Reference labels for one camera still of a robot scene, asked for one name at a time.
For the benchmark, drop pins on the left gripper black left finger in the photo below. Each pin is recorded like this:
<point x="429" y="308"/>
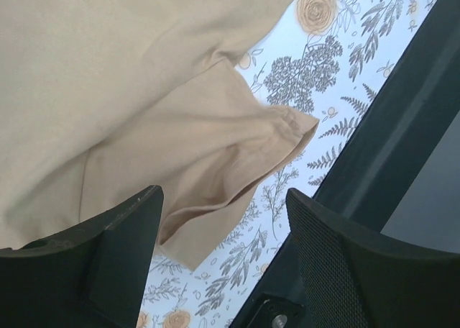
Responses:
<point x="90" y="275"/>

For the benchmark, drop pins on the floral patterned table mat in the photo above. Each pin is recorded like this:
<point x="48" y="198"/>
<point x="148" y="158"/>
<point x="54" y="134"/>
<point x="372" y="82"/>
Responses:
<point x="327" y="58"/>

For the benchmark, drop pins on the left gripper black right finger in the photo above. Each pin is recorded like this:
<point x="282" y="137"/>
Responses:
<point x="357" y="277"/>

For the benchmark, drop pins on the beige t shirt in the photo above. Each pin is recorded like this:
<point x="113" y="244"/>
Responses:
<point x="103" y="98"/>

